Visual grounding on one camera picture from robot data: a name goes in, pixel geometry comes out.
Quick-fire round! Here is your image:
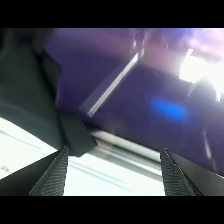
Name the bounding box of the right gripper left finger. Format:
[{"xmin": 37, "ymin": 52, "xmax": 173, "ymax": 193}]
[{"xmin": 0, "ymin": 145, "xmax": 70, "ymax": 197}]

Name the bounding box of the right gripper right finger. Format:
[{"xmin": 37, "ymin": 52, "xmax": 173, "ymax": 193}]
[{"xmin": 160, "ymin": 147, "xmax": 224, "ymax": 197}]

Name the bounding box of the dark green shirt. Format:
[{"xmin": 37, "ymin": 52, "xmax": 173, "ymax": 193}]
[{"xmin": 0, "ymin": 28, "xmax": 98, "ymax": 158}]

